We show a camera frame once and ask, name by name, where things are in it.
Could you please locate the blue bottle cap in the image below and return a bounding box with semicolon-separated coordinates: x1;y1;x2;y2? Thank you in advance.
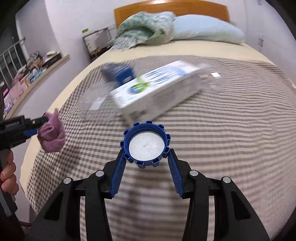
120;121;171;169

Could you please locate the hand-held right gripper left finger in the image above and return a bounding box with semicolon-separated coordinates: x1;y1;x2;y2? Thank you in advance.
25;148;127;241

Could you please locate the light blue pillow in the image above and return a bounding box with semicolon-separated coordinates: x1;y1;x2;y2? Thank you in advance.
172;14;246;45

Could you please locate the metal railing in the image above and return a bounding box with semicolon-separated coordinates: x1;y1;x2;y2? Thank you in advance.
0;37;27;88

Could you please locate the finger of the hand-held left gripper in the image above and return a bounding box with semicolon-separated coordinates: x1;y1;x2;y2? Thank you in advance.
23;128;39;138
29;115;50;128

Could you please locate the dark blue packet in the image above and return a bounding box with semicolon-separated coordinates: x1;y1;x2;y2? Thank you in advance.
100;62;134;85

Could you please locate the brown checkered blanket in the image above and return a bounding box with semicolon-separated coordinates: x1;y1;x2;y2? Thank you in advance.
25;55;296;241

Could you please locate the pale yellow bed sheet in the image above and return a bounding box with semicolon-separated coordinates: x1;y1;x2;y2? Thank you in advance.
20;41;292;197

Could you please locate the green patterned quilt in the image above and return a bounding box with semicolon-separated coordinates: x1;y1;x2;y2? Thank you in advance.
109;11;176;51

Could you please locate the purple cloth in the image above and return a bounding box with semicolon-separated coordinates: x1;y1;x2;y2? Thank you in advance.
37;109;66;153

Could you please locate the wooden wall shelf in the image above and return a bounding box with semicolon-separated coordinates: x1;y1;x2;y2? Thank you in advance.
3;54;70;121

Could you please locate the person's left hand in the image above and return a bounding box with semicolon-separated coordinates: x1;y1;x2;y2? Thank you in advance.
0;151;19;196

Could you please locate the white wardrobe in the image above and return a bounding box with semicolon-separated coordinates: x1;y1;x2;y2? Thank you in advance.
240;0;296;77

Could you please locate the clear plastic bag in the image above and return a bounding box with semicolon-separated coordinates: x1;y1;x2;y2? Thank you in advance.
77;60;220;127

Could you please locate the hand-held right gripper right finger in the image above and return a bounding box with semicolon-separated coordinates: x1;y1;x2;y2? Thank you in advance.
167;148;270;241

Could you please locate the metal-framed nightstand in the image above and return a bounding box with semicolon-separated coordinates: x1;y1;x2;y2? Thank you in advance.
82;26;117;62

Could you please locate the white carton box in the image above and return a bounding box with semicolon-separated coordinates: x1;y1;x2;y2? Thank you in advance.
109;60;202;126

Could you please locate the pile of things on shelf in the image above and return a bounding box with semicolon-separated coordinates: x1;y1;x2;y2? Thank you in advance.
2;50;63;114

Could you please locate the wooden headboard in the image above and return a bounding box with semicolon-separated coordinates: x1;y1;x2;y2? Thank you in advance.
114;0;230;28

